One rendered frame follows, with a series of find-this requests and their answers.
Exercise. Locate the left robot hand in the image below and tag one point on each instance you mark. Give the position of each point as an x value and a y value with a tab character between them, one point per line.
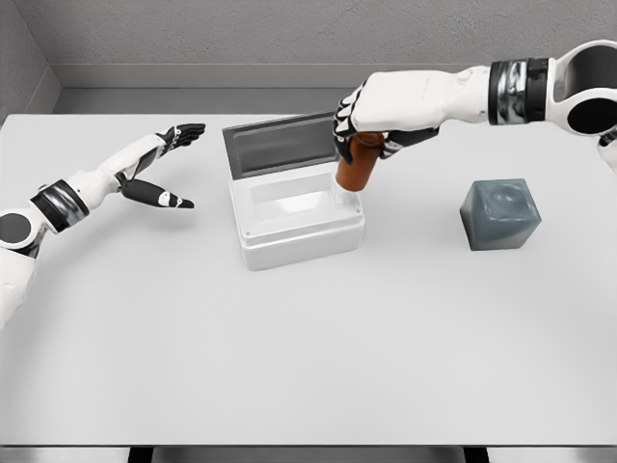
144	149

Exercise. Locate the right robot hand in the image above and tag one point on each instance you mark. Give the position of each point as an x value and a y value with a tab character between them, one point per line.
400	99

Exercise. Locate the brown cylindrical bottle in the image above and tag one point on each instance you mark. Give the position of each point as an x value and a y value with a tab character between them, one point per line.
355	166

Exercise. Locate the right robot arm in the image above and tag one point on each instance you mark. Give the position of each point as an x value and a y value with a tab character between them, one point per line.
535	91

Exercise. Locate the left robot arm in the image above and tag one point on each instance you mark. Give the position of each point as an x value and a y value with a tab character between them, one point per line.
53	205

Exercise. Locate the grey box lid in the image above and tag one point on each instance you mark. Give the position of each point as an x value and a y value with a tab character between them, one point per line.
279	144

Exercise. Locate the dark grey cube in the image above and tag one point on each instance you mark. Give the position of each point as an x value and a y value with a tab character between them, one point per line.
499	214

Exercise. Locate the white open box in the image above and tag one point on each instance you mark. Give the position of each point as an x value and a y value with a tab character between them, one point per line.
296	219

